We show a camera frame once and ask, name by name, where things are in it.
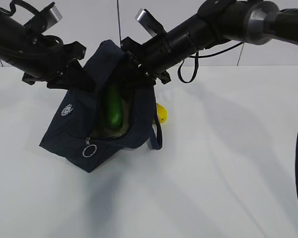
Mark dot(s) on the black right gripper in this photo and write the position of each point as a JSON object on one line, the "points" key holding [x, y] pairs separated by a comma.
{"points": [[153, 57]]}

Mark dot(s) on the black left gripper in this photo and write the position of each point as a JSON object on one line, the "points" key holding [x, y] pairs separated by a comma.
{"points": [[58, 66]]}

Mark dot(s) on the navy blue lunch bag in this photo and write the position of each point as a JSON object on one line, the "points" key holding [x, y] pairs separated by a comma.
{"points": [[69, 133]]}

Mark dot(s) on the green cucumber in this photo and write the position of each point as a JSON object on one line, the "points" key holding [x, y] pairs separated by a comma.
{"points": [[113, 111]]}

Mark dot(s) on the yellow lemon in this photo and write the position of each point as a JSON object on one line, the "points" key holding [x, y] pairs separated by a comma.
{"points": [[162, 113]]}

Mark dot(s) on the glass container green lid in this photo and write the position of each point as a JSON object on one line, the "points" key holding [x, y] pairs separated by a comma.
{"points": [[101, 130]]}

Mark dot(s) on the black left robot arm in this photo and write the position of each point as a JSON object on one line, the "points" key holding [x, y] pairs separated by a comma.
{"points": [[17, 43]]}

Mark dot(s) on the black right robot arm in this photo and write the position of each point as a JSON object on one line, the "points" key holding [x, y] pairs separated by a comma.
{"points": [[216, 22]]}

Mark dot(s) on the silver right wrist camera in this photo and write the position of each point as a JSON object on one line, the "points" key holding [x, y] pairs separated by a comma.
{"points": [[149, 23]]}

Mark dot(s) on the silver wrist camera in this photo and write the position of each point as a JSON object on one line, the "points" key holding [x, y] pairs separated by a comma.
{"points": [[149, 23], [44, 19]]}

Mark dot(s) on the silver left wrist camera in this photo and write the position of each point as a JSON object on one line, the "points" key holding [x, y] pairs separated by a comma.
{"points": [[44, 19]]}

